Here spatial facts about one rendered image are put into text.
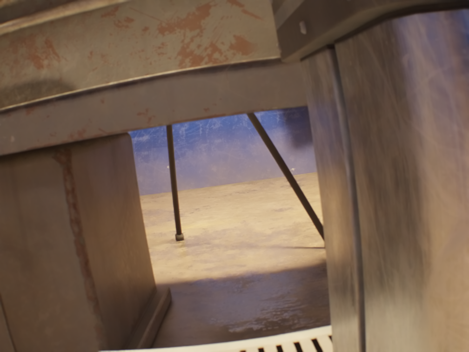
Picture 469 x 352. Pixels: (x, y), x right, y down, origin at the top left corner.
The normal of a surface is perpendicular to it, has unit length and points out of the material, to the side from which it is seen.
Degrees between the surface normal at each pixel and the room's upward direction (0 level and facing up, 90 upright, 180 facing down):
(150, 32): 90
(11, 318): 90
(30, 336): 90
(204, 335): 0
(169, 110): 90
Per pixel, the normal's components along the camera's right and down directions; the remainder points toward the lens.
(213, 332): -0.14, -0.99
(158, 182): -0.02, 0.08
